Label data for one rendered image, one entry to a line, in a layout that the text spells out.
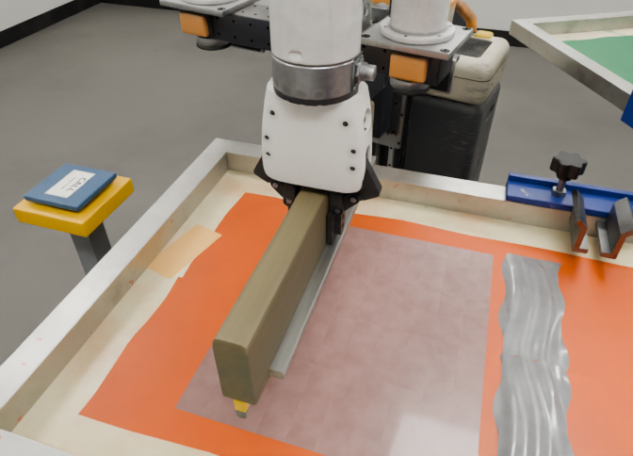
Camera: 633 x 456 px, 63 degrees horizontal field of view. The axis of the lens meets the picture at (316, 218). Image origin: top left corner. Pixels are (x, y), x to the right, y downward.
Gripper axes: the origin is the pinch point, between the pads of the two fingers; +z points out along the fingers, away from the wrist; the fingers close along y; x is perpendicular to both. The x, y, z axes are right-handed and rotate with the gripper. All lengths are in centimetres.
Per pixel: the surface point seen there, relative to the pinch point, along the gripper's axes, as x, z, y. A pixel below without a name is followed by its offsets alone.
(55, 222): -5.0, 15.3, 43.4
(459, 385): 5.9, 14.0, -17.8
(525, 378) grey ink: 3.3, 13.3, -24.3
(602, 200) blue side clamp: -27.7, 9.8, -33.7
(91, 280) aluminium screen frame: 7.1, 10.5, 26.3
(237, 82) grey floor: -253, 112, 137
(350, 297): -2.9, 14.1, -3.6
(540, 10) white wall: -379, 86, -49
